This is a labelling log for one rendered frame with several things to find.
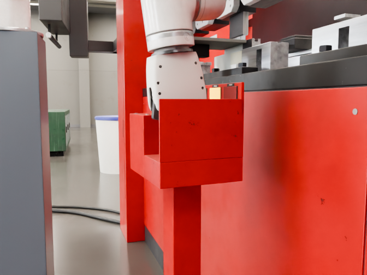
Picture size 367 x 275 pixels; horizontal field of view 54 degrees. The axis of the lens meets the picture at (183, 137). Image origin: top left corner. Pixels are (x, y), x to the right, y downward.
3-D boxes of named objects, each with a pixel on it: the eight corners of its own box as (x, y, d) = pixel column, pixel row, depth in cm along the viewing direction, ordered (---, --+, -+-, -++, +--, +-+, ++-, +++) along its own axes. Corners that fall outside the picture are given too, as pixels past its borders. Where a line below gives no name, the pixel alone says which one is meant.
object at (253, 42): (224, 55, 131) (224, 47, 131) (231, 55, 132) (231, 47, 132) (252, 48, 113) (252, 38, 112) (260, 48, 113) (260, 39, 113)
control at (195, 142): (130, 168, 79) (129, 84, 77) (197, 163, 85) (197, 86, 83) (159, 189, 60) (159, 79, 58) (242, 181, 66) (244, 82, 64)
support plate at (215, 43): (152, 46, 124) (152, 43, 124) (222, 50, 132) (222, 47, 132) (167, 38, 107) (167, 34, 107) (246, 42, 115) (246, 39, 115)
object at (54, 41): (57, 48, 246) (56, 36, 246) (61, 48, 247) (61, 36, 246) (45, 37, 203) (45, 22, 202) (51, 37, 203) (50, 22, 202)
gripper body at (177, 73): (188, 48, 70) (196, 106, 71) (137, 52, 66) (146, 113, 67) (206, 41, 63) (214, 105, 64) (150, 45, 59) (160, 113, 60)
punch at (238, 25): (229, 45, 128) (229, 17, 127) (234, 45, 129) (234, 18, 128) (242, 41, 119) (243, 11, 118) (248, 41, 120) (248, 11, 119)
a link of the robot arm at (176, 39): (183, 37, 70) (185, 53, 70) (140, 41, 66) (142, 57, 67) (203, 28, 62) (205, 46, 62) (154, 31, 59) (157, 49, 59)
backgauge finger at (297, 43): (238, 51, 131) (239, 37, 131) (299, 54, 139) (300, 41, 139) (255, 46, 120) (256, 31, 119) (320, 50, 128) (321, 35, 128)
